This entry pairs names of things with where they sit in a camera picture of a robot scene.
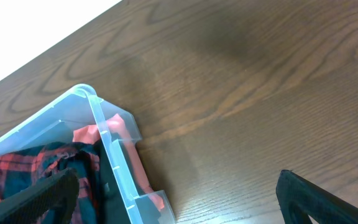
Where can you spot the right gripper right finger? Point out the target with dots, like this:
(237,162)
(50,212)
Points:
(301,201)

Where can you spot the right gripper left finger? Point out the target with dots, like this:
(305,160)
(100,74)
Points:
(58,193)

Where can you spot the red plaid flannel shirt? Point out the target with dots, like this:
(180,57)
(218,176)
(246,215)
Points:
(21,169)

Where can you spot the dark navy pants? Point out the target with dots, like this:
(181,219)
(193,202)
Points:
(112,208)

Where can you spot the salmon pink garment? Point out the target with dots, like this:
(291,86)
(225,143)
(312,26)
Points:
(89,135)

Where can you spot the clear plastic storage container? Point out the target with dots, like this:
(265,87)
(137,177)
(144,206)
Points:
(76,108)

